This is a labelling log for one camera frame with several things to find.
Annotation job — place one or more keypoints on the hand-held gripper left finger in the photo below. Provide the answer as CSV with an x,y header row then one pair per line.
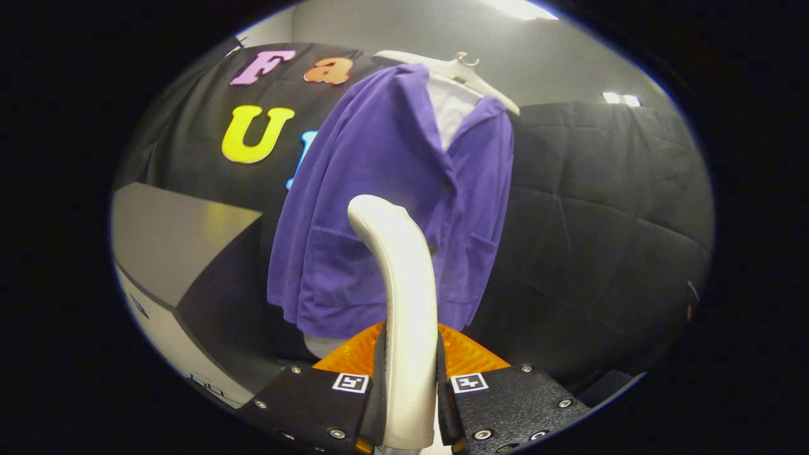
x,y
377,404

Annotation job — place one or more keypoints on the black quilted curtain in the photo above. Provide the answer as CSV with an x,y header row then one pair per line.
x,y
600,221

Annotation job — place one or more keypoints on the large ceiling light panel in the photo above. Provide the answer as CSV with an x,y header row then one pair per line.
x,y
523,7

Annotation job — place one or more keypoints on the dark rounded object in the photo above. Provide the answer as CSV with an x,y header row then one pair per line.
x,y
607,387

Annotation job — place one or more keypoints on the white clothes hanger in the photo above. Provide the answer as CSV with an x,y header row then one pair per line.
x,y
471,76

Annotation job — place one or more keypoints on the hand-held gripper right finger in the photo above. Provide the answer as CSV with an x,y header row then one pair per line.
x,y
444,411

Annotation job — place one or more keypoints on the white garment steamer head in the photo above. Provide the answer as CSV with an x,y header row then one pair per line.
x,y
407,303

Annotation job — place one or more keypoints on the purple jacket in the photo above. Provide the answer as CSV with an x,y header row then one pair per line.
x,y
379,164

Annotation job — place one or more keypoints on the grey cabinet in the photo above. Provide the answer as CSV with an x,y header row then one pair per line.
x,y
170,240

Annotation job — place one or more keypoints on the white shirt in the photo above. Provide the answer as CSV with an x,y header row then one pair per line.
x,y
452,107

